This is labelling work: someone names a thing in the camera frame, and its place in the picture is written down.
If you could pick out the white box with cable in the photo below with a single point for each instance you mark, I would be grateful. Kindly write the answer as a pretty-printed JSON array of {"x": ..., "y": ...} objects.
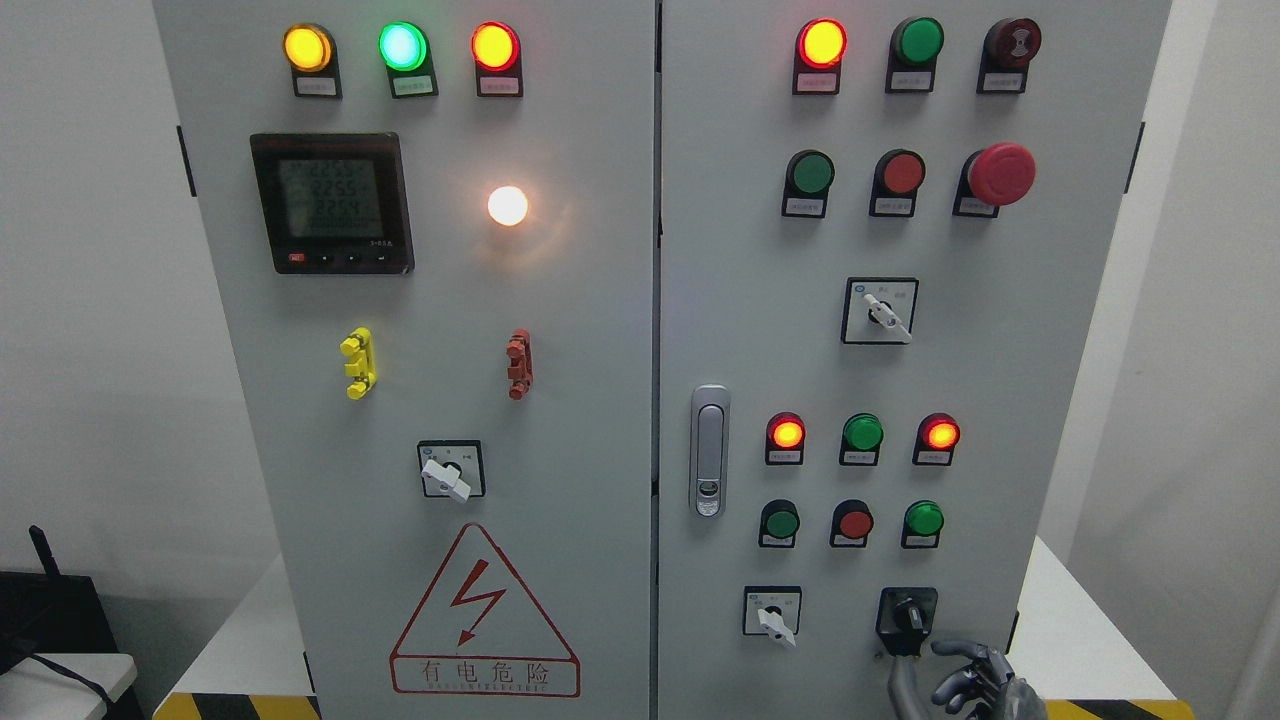
[{"x": 31, "y": 691}]

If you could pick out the green lamp top right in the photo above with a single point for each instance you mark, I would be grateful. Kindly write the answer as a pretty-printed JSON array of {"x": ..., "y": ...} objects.
[{"x": 915, "y": 45}]

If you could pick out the black digital power meter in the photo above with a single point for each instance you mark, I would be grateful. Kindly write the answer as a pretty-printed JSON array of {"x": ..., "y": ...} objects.
[{"x": 334, "y": 203}]

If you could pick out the red lit indicator lamp left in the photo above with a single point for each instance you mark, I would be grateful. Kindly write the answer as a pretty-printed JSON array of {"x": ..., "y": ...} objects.
[{"x": 496, "y": 48}]

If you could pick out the black device with antenna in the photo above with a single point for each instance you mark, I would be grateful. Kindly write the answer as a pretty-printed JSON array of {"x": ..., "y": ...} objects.
[{"x": 50, "y": 612}]

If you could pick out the yellow indicator lamp top left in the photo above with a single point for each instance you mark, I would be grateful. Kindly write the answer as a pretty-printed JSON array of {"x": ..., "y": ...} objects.
[{"x": 312, "y": 55}]

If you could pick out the white glowing indicator lamp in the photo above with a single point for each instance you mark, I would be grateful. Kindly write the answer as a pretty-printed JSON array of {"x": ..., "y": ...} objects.
[{"x": 508, "y": 205}]

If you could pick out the dark red buzzer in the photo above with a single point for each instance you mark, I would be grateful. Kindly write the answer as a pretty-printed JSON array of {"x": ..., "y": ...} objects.
[{"x": 1008, "y": 48}]

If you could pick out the left white selector switch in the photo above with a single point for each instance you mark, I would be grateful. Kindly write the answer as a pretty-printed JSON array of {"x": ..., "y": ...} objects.
[{"x": 452, "y": 468}]

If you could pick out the red push button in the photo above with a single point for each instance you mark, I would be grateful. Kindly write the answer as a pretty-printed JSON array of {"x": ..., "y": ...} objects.
[
  {"x": 895, "y": 184},
  {"x": 851, "y": 524}
]

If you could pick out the green push button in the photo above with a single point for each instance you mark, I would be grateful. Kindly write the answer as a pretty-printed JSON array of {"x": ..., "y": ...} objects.
[
  {"x": 808, "y": 176},
  {"x": 779, "y": 523}
]

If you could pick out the red lit lamp middle left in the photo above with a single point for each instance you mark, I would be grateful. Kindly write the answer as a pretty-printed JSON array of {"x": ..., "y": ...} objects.
[{"x": 785, "y": 440}]

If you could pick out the silver cabinet door latch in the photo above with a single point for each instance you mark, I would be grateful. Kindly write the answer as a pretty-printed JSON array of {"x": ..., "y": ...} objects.
[{"x": 709, "y": 420}]

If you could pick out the yellow terminal connector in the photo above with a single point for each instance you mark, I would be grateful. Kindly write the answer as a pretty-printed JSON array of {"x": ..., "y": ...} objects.
[{"x": 360, "y": 363}]

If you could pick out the green lamp lower right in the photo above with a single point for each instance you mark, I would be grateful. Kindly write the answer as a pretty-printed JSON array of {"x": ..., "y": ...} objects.
[{"x": 922, "y": 524}]

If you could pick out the green lit indicator lamp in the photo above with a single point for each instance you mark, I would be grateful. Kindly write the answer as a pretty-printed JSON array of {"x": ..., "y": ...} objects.
[{"x": 406, "y": 51}]

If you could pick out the red terminal connector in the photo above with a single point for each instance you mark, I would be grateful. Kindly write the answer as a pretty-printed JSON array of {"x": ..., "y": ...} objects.
[{"x": 519, "y": 369}]

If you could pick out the lower white selector switch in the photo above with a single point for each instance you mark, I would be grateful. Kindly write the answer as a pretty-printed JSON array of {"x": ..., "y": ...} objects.
[{"x": 772, "y": 611}]

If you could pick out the red push button upper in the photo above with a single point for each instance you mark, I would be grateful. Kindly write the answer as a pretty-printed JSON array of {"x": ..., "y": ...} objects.
[{"x": 895, "y": 184}]

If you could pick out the red push button lower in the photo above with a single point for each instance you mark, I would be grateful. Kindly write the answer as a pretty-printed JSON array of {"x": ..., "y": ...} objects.
[{"x": 851, "y": 524}]

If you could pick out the red emergency stop button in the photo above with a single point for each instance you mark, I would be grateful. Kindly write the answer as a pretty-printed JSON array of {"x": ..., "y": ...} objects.
[{"x": 992, "y": 178}]

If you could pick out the upper right white selector switch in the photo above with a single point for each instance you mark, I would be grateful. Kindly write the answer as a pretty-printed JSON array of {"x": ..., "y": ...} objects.
[{"x": 879, "y": 310}]

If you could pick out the black rotary knob switch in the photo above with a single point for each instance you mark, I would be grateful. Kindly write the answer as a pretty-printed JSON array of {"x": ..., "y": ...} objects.
[{"x": 905, "y": 619}]

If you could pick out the green push button lower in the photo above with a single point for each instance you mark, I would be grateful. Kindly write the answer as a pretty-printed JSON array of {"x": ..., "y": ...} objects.
[{"x": 779, "y": 523}]

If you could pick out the white platform with hazard stripes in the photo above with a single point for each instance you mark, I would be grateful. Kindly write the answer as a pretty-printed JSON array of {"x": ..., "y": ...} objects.
[{"x": 254, "y": 667}]

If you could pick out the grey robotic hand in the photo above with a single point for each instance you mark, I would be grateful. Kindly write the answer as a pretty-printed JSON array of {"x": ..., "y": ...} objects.
[{"x": 988, "y": 681}]

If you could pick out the red electric danger warning sticker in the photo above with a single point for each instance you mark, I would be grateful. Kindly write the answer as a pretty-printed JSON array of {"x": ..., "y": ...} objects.
[{"x": 479, "y": 630}]

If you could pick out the green lamp middle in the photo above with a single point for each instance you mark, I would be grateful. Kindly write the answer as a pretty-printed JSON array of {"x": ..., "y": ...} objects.
[{"x": 861, "y": 440}]

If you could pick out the white selector switch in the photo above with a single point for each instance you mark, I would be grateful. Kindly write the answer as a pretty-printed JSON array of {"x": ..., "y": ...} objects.
[
  {"x": 452, "y": 468},
  {"x": 772, "y": 611},
  {"x": 879, "y": 310}
]

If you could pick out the grey electrical control cabinet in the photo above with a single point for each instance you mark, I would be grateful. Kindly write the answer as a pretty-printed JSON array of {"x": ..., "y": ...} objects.
[{"x": 652, "y": 142}]

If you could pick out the red lit lamp top right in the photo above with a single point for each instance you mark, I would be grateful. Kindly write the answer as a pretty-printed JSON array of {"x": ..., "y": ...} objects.
[{"x": 819, "y": 50}]

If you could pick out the green push button upper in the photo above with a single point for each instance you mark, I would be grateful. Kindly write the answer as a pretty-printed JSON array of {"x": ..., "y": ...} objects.
[{"x": 808, "y": 176}]

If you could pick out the red lamp middle right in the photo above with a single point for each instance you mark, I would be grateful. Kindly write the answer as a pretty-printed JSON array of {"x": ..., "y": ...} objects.
[{"x": 936, "y": 440}]

